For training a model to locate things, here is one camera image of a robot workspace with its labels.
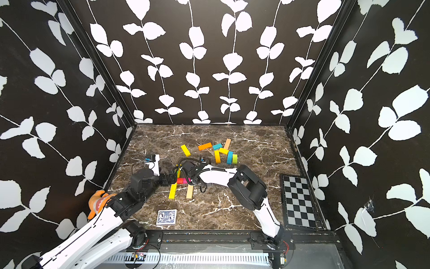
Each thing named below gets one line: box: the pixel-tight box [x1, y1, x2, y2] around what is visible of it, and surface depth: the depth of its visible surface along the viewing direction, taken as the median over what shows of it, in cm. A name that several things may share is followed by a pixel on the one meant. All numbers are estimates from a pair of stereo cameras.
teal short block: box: [212, 142, 223, 151], surface depth 109 cm
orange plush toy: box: [87, 189, 118, 220], surface depth 79 cm
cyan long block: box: [226, 150, 233, 165], surface depth 104 cm
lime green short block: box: [232, 154, 238, 165], surface depth 103 cm
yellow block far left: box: [180, 144, 191, 157], surface depth 109 cm
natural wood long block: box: [223, 138, 232, 150], surface depth 112 cm
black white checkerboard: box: [279, 173, 320, 230], surface depth 85 cm
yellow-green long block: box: [168, 182, 178, 200], surface depth 90 cm
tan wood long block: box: [186, 184, 194, 199], surface depth 90 cm
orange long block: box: [198, 142, 213, 151], surface depth 110 cm
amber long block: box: [213, 150, 222, 164], surface depth 105 cm
